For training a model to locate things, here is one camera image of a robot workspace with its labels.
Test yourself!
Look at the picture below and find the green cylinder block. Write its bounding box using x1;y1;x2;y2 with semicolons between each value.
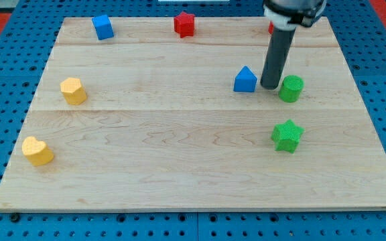
278;75;304;103

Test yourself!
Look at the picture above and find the wooden board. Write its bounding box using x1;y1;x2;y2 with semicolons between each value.
0;17;386;213

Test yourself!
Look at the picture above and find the blue house-shaped block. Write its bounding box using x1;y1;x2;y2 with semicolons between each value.
233;66;257;92

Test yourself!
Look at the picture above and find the green star block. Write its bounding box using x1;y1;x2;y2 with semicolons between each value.
271;119;305;153

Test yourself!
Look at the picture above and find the red star block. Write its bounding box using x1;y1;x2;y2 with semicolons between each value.
174;11;195;38

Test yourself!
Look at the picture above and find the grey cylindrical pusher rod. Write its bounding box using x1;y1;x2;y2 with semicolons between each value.
260;27;295;90

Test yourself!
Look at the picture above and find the red block behind pusher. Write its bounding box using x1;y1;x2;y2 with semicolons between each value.
268;21;274;35

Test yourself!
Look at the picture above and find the yellow hexagon block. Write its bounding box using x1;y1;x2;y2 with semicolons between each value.
60;78;87;105

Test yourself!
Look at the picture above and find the blue cube block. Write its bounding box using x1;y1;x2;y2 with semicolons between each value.
92;15;114;40

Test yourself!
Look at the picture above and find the yellow heart block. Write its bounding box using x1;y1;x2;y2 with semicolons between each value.
21;136;54;166

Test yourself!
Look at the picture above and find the robot arm end white ring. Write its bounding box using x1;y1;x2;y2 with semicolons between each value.
262;0;328;31

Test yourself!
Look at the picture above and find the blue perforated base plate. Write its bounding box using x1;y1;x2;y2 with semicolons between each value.
0;0;386;240

